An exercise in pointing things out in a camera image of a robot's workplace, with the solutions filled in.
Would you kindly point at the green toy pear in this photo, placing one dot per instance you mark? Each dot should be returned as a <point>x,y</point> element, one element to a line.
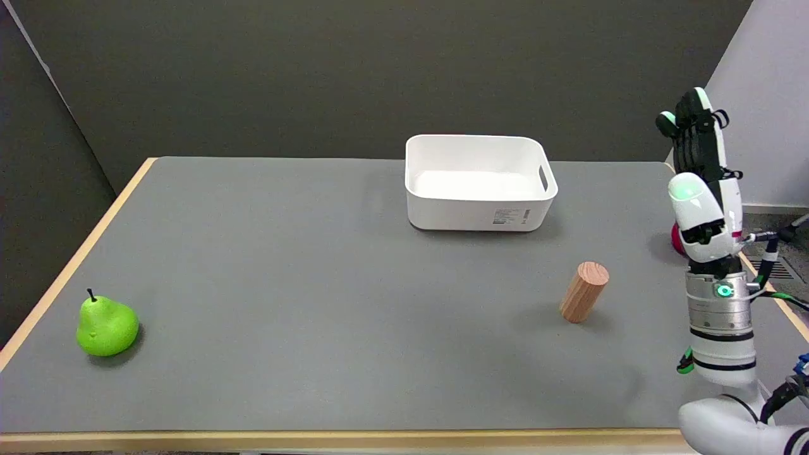
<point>105,325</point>

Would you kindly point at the black chair caster leg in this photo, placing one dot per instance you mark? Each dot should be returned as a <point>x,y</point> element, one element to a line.
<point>797,226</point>

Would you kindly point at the red toy apple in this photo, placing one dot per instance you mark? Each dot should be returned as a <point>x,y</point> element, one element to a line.
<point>677,240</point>

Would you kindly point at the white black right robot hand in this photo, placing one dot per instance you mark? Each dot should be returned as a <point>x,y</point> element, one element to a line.
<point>701,208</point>

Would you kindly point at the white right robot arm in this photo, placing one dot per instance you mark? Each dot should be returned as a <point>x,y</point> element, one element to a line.
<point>723,354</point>

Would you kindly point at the wooden cylinder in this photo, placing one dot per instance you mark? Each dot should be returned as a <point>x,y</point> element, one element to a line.
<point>583,292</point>

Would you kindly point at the white plastic storage bin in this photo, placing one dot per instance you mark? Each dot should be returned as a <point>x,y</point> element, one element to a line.
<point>478,183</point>

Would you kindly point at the floor vent grille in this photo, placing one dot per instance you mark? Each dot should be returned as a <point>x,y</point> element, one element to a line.
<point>778,269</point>

